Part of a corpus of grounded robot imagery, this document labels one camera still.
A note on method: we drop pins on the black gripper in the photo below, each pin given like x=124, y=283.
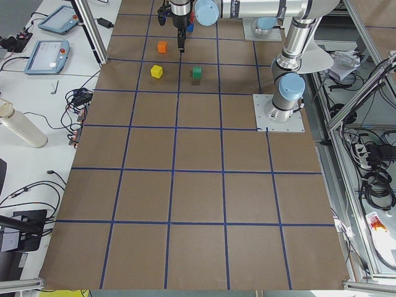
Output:
x=180, y=21

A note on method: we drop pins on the blue block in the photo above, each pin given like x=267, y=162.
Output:
x=190, y=28

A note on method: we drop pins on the orange block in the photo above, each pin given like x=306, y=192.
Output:
x=162, y=47

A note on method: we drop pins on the green block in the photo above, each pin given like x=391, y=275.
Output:
x=197, y=72

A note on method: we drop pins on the yellow block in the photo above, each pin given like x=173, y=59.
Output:
x=156, y=71

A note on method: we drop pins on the upper teach pendant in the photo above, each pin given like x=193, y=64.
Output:
x=60, y=21

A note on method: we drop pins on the teach pendant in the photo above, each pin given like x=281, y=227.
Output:
x=48, y=57
x=60, y=21

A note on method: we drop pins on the black power adapter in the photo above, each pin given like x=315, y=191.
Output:
x=79, y=100

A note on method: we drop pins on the lower teach pendant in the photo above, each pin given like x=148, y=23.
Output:
x=48, y=57

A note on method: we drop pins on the hex key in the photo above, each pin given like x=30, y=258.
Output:
x=55, y=88

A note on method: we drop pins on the white bottle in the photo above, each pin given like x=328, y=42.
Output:
x=20, y=125

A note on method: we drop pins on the white power strip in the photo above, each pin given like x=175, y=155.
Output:
x=360, y=155

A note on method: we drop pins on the black monitor stand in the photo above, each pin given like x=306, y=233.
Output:
x=22, y=231

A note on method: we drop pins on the red white plastic bag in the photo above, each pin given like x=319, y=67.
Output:
x=375, y=222

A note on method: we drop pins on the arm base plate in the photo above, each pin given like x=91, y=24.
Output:
x=269, y=119
x=273, y=36

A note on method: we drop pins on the aluminium frame post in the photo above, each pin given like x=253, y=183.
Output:
x=85, y=17

